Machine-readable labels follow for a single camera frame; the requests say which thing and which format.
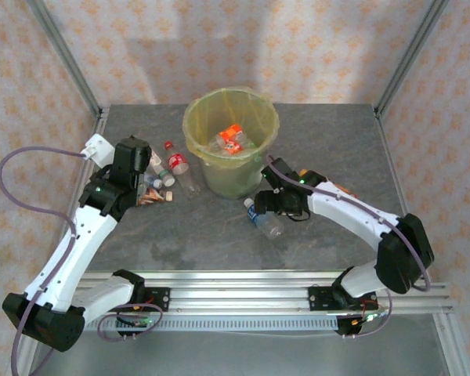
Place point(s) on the blue label white cap bottle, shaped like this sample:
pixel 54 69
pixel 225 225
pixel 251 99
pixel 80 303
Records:
pixel 264 221

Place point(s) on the orange juice bottle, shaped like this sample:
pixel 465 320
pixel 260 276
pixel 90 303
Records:
pixel 303 172

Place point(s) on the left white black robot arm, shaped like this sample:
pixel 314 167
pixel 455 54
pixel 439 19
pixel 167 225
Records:
pixel 74 250

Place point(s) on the green mesh waste bin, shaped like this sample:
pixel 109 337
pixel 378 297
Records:
pixel 235 184

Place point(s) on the yellow plastic bin liner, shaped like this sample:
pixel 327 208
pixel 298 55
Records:
pixel 203 113

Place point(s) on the small clear bluish cap bottle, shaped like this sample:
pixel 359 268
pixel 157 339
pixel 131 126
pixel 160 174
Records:
pixel 154 182

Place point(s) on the red label cola bottle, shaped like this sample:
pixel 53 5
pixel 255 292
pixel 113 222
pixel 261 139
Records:
pixel 178 160

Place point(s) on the small circuit board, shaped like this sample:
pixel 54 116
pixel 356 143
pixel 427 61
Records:
pixel 370 317
pixel 139 322

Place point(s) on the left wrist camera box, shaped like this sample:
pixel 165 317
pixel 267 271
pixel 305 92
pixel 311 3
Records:
pixel 98 148

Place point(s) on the aluminium table side rail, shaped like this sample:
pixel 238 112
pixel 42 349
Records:
pixel 391 156
pixel 101 122

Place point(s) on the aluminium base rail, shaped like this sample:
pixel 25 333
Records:
pixel 239 291

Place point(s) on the aluminium frame post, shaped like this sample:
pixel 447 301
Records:
pixel 66 58
pixel 409 58

